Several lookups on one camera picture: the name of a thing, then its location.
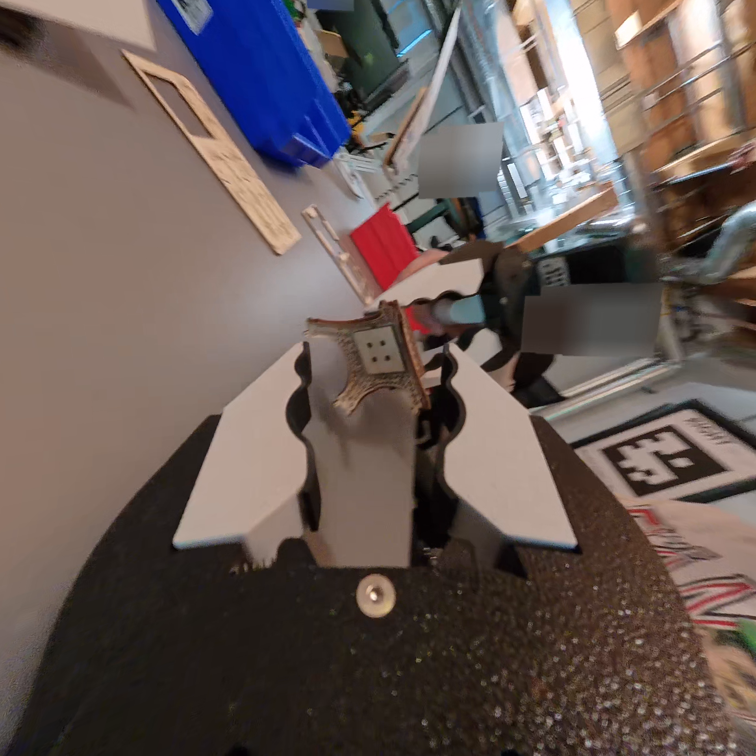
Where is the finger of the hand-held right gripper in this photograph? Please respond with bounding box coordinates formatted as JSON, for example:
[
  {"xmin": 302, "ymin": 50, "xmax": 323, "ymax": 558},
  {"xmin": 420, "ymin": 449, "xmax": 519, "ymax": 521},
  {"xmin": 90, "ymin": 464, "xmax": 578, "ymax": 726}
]
[
  {"xmin": 424, "ymin": 328, "xmax": 517, "ymax": 391},
  {"xmin": 365, "ymin": 258, "xmax": 487, "ymax": 314}
]

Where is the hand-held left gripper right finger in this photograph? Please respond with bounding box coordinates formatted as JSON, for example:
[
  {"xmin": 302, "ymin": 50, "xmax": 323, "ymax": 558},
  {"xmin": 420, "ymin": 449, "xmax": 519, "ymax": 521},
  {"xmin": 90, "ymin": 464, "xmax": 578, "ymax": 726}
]
[{"xmin": 434, "ymin": 344, "xmax": 580, "ymax": 574}]

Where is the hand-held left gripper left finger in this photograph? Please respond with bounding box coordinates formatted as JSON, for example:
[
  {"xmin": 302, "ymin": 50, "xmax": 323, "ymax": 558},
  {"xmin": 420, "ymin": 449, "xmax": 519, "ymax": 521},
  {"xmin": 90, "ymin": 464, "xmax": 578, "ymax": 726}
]
[{"xmin": 172, "ymin": 341, "xmax": 322, "ymax": 563}]

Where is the wooden tower base model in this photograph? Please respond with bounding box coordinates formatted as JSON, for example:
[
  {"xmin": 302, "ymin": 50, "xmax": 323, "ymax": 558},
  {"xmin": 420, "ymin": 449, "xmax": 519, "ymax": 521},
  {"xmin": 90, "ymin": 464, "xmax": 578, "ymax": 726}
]
[{"xmin": 305, "ymin": 300, "xmax": 432, "ymax": 417}]

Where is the grey desk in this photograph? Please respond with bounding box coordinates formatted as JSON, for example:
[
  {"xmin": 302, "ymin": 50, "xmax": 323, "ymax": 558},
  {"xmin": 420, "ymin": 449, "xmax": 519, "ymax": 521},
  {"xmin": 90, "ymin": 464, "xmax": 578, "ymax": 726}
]
[{"xmin": 0, "ymin": 0, "xmax": 417, "ymax": 730}]

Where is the red plastic bin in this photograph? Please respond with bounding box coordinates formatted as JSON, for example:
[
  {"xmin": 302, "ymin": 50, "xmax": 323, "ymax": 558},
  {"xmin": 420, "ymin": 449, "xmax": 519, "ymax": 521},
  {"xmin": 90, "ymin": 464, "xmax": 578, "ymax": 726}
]
[{"xmin": 350, "ymin": 204, "xmax": 421, "ymax": 291}]

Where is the black white marker sheet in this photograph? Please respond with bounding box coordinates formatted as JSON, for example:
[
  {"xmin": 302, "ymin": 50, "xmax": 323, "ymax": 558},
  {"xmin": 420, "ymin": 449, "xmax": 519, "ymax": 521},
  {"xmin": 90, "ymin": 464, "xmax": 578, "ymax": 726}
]
[{"xmin": 570, "ymin": 398, "xmax": 756, "ymax": 506}]

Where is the white board panel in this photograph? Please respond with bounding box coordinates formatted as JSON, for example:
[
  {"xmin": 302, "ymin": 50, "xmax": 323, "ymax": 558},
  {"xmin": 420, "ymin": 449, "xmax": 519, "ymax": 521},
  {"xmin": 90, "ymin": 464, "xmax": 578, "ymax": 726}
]
[{"xmin": 387, "ymin": 6, "xmax": 464, "ymax": 172}]

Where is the wooden sheet with tower parts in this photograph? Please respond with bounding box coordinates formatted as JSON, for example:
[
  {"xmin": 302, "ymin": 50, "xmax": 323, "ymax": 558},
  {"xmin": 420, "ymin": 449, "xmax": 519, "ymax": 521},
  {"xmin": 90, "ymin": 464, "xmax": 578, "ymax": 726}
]
[{"xmin": 122, "ymin": 50, "xmax": 303, "ymax": 256}]

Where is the green cabinet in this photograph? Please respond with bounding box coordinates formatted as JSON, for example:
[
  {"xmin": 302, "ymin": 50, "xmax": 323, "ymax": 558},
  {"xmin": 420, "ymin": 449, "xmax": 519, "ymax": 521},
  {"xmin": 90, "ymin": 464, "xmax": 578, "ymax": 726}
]
[{"xmin": 316, "ymin": 0, "xmax": 410, "ymax": 110}]

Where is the metal storage shelving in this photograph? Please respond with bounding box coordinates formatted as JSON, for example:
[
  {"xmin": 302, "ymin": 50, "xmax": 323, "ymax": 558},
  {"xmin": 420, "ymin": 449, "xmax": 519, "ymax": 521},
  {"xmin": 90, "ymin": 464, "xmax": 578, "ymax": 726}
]
[{"xmin": 614, "ymin": 0, "xmax": 756, "ymax": 178}]

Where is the blue plastic bin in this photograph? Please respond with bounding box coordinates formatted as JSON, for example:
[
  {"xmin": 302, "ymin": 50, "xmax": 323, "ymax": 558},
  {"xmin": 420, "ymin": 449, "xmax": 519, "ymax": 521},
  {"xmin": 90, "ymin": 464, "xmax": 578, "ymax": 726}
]
[{"xmin": 156, "ymin": 0, "xmax": 353, "ymax": 170}]

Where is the empty wooden sheet frame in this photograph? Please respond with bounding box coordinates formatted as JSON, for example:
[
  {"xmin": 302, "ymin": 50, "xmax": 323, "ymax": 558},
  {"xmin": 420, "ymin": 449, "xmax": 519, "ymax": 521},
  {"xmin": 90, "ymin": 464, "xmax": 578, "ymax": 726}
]
[{"xmin": 302, "ymin": 204, "xmax": 380, "ymax": 306}]

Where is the silver flexible duct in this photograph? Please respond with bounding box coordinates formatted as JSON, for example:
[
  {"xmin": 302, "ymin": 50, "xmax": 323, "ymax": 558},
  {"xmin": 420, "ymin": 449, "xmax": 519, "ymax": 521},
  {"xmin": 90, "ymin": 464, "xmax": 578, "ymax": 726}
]
[{"xmin": 670, "ymin": 201, "xmax": 756, "ymax": 283}]

